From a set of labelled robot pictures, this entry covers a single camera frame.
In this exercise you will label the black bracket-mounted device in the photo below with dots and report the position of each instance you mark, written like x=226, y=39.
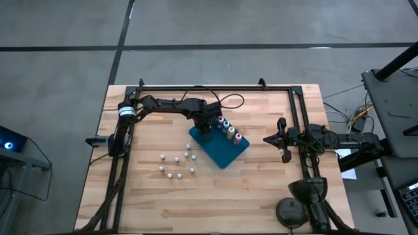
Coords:
x=98, y=141

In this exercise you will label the black round disc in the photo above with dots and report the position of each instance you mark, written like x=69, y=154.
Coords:
x=290, y=213

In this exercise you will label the large green food coloring bottle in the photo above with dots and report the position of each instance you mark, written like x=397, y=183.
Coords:
x=225, y=125

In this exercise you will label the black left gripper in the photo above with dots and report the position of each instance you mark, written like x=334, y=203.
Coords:
x=204, y=120

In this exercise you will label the black aluminium table frame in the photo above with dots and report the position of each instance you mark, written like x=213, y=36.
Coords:
x=228, y=88

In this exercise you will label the blue plastic bin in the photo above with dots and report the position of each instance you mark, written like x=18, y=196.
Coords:
x=222, y=150

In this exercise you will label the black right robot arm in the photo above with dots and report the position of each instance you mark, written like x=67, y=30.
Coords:
x=352, y=142

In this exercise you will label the black keyboard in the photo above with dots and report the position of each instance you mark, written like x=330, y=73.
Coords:
x=409, y=197

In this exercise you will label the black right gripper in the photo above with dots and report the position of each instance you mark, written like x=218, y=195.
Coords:
x=295, y=138

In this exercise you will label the large red food coloring bottle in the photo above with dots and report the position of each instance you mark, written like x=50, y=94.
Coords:
x=220, y=121

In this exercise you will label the white paper sheet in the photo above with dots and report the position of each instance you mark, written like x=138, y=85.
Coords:
x=346, y=163

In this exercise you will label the grey side desk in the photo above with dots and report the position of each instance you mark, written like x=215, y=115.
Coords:
x=23, y=161

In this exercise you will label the grey metal cart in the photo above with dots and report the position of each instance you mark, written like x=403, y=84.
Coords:
x=392, y=111

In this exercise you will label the small navy food coloring bottle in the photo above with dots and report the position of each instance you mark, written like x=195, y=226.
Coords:
x=162, y=156

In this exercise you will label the black computer tower blue light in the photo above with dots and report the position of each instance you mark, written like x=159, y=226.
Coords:
x=11, y=143

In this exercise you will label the black pole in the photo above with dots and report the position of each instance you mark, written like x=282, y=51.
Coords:
x=396, y=62

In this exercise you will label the small black food coloring bottle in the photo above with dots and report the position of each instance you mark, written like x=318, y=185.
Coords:
x=179, y=175

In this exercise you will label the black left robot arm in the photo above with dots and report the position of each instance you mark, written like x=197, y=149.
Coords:
x=170, y=106

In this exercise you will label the large yellow food coloring bottle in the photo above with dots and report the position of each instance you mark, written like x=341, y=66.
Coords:
x=231, y=132

